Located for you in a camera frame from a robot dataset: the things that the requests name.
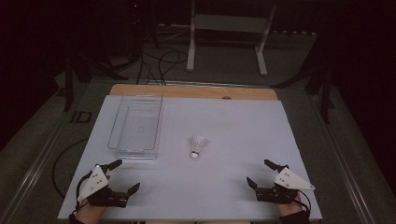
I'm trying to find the white shuttlecock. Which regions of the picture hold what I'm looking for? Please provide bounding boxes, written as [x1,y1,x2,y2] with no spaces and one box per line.
[190,134,209,161]

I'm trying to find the white metal stand frame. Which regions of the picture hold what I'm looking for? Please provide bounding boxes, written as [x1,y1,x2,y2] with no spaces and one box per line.
[185,0,278,77]

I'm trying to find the black stand legs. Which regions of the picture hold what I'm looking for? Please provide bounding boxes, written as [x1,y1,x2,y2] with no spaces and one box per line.
[63,54,139,113]
[270,31,336,125]

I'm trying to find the clear plastic container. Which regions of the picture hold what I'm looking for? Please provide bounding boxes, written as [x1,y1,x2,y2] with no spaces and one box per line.
[106,93,164,161]

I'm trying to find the metal floor rail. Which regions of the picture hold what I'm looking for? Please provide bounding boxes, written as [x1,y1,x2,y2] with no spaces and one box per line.
[309,91,375,224]
[0,92,92,224]

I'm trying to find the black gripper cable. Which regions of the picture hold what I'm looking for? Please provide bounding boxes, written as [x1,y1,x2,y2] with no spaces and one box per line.
[297,189,313,217]
[74,172,96,217]

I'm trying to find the black floor cables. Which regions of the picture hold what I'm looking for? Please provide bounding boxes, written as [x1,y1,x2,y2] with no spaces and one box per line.
[135,49,190,87]

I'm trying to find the black wrist strap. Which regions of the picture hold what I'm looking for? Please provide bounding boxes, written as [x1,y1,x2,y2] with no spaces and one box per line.
[278,210,312,224]
[68,212,86,224]

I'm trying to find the long black floor cable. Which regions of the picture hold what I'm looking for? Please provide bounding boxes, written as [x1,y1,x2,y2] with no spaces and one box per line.
[50,137,90,201]

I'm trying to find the person's right hand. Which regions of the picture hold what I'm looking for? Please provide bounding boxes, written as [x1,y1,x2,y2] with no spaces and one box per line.
[276,194,303,217]

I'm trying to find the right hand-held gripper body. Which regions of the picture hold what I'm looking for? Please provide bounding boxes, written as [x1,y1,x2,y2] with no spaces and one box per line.
[254,166,316,205]

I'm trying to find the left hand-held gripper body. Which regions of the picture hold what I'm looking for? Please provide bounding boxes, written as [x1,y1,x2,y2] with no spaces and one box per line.
[76,163,129,209]

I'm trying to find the person's left hand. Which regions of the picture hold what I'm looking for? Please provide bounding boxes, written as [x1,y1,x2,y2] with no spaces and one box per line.
[75,201,106,224]

